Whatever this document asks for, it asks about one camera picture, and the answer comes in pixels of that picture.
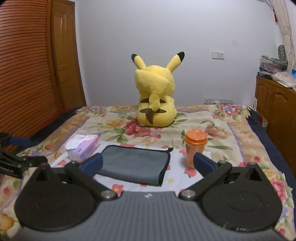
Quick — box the pink tissue box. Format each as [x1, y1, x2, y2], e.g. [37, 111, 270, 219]
[65, 134, 99, 163]

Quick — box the orange lidded plastic cup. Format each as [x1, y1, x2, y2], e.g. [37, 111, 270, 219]
[185, 129, 208, 168]

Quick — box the floral bed blanket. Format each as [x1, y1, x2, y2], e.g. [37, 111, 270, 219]
[0, 103, 296, 241]

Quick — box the white strawberry print mat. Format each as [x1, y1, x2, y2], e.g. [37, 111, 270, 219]
[93, 141, 202, 195]

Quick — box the wooden slatted wardrobe door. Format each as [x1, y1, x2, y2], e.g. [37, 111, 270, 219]
[1, 1, 62, 137]

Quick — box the grey towel black trim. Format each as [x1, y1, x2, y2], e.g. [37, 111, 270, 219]
[98, 145, 173, 186]

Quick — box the dark blue mattress sheet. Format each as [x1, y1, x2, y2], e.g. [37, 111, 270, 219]
[246, 106, 296, 193]

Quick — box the wooden panel door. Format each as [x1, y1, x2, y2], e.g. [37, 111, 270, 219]
[51, 1, 86, 108]

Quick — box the wooden side cabinet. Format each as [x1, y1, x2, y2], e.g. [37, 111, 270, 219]
[255, 76, 295, 174]

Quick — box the yellow Pikachu plush toy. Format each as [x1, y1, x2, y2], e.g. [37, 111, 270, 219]
[132, 52, 185, 128]

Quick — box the clutter pile on cabinet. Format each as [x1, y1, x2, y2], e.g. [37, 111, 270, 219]
[257, 45, 295, 91]

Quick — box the cream patterned curtain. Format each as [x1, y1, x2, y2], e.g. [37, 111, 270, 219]
[265, 1, 295, 71]

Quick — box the white wall power outlet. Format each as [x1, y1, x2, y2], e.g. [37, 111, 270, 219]
[204, 98, 234, 104]

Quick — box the white wall switch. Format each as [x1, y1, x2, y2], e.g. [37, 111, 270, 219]
[211, 52, 225, 60]

